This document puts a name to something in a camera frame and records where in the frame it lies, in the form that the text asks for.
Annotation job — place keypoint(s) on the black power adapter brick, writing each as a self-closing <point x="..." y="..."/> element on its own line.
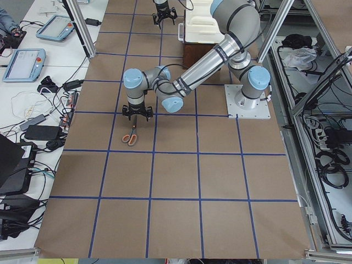
<point x="42" y="132"/>

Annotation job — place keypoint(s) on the dark wooden drawer cabinet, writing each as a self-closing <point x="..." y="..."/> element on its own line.
<point x="192" y="52"/>

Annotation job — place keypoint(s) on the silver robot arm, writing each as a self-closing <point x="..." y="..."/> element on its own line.
<point x="160" y="2"/>
<point x="239" y="22"/>

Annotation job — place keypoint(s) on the blue teach pendant far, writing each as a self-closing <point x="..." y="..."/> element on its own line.
<point x="58" y="28"/>

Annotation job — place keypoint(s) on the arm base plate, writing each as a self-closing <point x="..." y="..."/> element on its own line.
<point x="238" y="106"/>

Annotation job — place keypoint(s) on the blue teach pendant near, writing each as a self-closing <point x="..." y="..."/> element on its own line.
<point x="25" y="65"/>

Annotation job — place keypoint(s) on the white plastic tray box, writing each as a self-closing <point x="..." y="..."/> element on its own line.
<point x="199" y="25"/>

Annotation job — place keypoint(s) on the aluminium frame post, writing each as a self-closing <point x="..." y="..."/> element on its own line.
<point x="76" y="16"/>

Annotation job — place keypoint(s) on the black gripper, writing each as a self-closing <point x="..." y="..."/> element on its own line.
<point x="163" y="8"/>
<point x="135" y="109"/>

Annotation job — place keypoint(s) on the grey orange scissors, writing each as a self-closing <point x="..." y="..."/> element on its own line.
<point x="131" y="138"/>

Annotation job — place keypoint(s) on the wooden drawer with white handle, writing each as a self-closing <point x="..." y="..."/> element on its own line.
<point x="181" y="32"/>

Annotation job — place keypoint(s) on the white crumpled cloth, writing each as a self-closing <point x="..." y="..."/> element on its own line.
<point x="300" y="59"/>

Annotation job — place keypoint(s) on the blue teach pendant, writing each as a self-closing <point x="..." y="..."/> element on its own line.
<point x="25" y="65"/>
<point x="58" y="28"/>

